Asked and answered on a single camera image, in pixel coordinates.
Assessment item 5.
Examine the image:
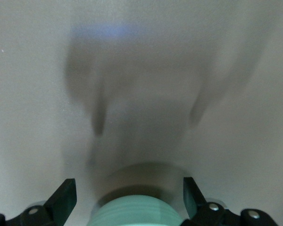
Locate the pale green bowl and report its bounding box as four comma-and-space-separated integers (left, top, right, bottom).
91, 162, 183, 226

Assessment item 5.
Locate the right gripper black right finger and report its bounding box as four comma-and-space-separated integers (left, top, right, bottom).
181, 176, 279, 226

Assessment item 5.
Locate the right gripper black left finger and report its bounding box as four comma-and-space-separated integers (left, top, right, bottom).
0, 178, 77, 226

